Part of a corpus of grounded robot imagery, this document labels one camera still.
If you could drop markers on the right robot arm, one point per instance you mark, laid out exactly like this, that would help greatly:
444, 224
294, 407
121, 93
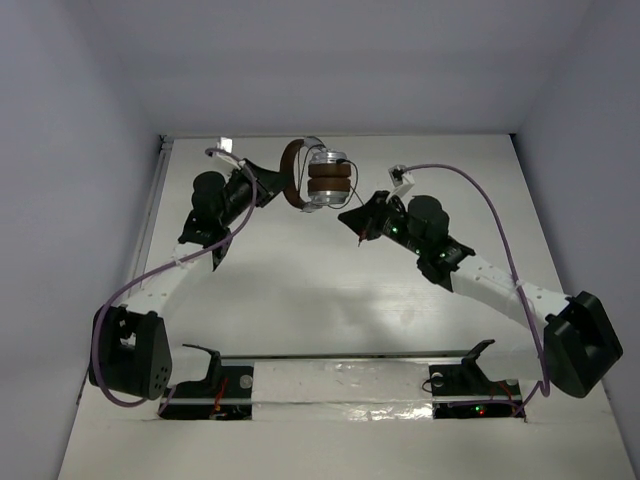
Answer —
573, 343

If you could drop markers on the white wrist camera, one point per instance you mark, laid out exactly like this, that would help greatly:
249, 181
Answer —
402, 180
223, 151

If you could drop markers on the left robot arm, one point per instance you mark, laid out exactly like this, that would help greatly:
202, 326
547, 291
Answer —
130, 355

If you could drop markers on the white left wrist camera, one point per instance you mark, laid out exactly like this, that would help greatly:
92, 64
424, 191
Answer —
223, 151

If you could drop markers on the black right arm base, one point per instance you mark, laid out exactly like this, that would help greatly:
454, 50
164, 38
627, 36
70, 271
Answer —
461, 391

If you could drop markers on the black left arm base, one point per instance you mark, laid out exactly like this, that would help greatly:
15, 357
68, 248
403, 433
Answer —
223, 394

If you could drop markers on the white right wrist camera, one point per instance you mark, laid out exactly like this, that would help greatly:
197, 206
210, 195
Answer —
402, 180

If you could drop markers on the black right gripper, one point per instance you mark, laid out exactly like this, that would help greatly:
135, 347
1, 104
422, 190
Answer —
365, 220

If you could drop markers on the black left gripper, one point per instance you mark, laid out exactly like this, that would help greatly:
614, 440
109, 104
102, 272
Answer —
257, 181

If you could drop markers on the brown silver headphones with cable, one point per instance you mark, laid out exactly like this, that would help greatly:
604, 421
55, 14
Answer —
317, 176

